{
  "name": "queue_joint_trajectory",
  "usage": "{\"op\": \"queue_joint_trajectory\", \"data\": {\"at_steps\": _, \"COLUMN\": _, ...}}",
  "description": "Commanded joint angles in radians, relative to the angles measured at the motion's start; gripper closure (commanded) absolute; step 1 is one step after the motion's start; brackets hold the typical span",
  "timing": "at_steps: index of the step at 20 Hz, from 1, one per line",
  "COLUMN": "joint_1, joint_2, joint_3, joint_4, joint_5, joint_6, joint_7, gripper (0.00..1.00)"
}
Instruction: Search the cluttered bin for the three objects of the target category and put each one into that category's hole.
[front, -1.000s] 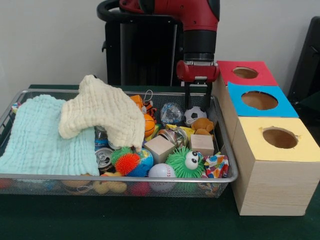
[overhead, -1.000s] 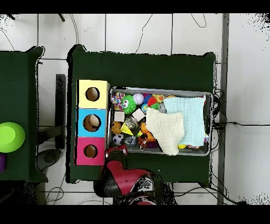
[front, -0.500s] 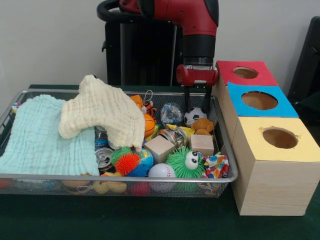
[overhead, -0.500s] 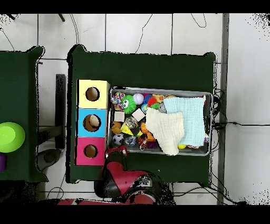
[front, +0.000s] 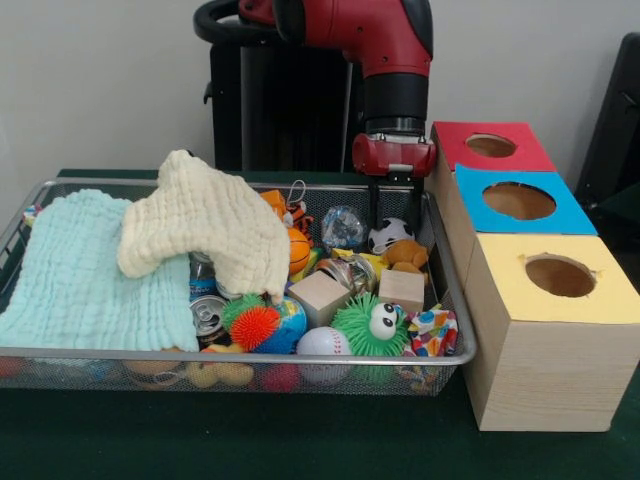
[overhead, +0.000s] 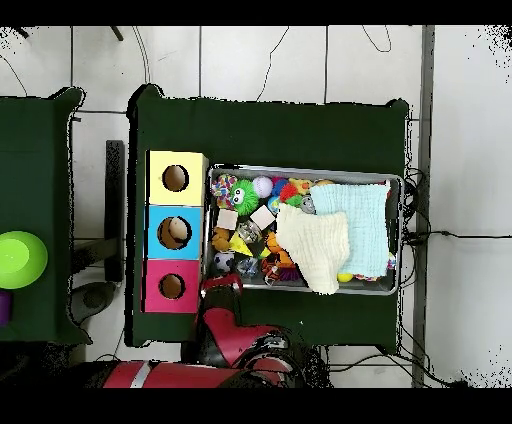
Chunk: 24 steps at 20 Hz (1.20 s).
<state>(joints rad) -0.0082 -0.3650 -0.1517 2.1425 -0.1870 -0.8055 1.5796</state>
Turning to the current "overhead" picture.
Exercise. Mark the cream muslin cloth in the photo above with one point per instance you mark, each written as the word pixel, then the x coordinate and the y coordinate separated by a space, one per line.
pixel 316 244

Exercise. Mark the lime green plastic bowl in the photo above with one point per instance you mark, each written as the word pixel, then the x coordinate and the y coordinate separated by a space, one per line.
pixel 20 260

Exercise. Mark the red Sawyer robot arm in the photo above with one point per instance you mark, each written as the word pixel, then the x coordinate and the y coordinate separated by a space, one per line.
pixel 228 332

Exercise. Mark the wooden box with three holes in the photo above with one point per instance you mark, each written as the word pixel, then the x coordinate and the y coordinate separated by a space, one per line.
pixel 188 192

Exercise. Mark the shallow metal mesh bin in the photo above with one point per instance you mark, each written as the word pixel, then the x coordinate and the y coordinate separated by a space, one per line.
pixel 360 286

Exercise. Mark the black and white soccer ball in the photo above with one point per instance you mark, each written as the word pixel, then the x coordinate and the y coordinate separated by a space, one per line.
pixel 224 262

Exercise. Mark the yellow cheese wedge toy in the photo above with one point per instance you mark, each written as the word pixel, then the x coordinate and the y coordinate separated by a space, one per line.
pixel 240 246

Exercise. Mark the plain wooden cube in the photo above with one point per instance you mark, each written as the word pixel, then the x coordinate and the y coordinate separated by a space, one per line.
pixel 262 218
pixel 228 219

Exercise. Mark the green fuzzy googly-eyed toy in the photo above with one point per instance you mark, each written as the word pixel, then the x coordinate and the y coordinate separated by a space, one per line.
pixel 244 198

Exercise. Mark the white toy baseball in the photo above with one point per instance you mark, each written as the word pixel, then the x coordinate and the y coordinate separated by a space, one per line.
pixel 262 186

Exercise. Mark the grey round base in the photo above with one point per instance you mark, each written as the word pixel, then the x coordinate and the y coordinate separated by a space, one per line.
pixel 94 300

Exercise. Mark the black upright panel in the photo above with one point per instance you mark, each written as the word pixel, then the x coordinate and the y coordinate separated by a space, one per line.
pixel 114 200

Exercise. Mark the light blue muslin cloth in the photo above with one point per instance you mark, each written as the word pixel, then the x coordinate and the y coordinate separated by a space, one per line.
pixel 368 224

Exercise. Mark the purple object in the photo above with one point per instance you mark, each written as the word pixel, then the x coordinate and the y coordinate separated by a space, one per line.
pixel 4 308

